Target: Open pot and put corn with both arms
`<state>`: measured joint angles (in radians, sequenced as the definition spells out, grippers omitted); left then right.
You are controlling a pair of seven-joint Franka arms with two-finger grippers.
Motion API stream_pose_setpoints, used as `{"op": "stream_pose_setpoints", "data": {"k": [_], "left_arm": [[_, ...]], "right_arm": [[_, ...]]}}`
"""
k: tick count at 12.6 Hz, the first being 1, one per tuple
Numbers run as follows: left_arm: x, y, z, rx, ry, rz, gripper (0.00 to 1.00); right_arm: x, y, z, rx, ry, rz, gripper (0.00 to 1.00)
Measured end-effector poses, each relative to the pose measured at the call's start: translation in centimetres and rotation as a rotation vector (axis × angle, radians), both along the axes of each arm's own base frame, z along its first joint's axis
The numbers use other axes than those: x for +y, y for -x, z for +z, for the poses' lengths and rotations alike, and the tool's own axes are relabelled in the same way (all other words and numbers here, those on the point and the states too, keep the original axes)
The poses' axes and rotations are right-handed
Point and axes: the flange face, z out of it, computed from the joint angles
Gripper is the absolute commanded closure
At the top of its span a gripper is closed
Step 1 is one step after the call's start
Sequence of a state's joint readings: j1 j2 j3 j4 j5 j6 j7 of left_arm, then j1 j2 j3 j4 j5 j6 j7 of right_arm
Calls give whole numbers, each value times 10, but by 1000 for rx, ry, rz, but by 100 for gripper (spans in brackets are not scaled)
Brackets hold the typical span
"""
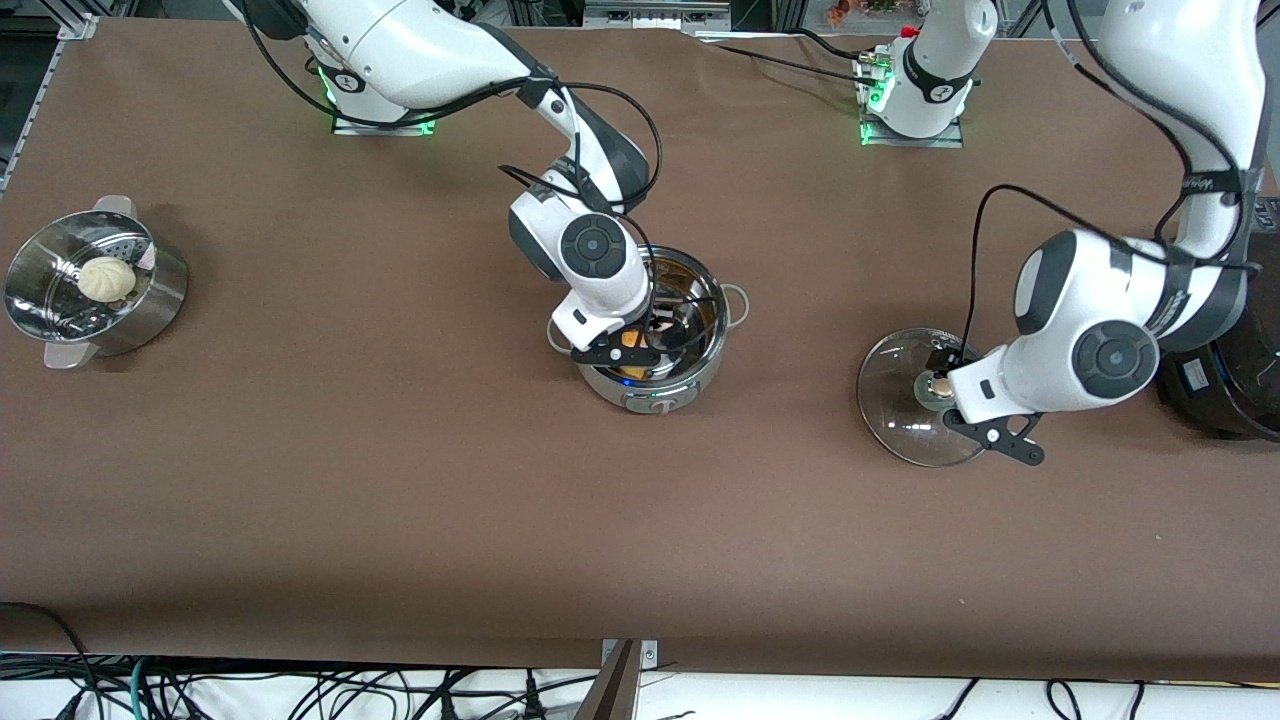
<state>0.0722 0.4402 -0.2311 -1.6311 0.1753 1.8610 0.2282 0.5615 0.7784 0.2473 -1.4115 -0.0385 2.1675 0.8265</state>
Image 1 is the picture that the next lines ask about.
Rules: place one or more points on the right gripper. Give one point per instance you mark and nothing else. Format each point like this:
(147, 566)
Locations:
(668, 330)

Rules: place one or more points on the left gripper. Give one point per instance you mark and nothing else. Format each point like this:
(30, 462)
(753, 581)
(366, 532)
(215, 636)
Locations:
(942, 362)

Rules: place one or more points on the yellow corn cob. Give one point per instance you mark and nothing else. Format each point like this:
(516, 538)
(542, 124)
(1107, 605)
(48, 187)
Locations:
(632, 340)

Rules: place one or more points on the glass pot lid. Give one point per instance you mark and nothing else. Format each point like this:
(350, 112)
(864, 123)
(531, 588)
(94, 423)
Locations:
(895, 420)

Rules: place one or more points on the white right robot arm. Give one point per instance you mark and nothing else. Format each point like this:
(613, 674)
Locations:
(420, 40)

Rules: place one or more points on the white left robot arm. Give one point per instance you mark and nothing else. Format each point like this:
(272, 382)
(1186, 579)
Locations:
(1090, 300)

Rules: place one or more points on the silver electric cooking pot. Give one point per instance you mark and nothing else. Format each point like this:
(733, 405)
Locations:
(660, 395)

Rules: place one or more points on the stainless steel steamer pot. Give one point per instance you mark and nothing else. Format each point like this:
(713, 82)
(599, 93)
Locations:
(150, 310)

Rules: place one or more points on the black round appliance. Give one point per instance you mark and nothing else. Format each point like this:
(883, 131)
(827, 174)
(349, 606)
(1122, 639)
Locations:
(1225, 400)

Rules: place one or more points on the grey metal box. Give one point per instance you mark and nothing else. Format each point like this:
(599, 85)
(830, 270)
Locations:
(655, 14)

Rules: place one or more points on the brown wooden strip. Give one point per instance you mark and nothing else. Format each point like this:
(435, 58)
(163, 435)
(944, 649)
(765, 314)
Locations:
(610, 690)

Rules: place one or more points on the white steamed bun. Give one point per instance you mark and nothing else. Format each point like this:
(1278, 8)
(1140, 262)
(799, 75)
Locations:
(107, 279)

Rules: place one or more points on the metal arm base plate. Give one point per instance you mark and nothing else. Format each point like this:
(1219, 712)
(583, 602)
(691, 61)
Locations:
(910, 141)
(385, 128)

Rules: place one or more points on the metal table clamp bracket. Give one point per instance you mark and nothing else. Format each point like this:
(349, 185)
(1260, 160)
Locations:
(650, 652)

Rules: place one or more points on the aluminium frame rail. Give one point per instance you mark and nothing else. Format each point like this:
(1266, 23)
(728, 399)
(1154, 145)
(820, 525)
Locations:
(40, 95)

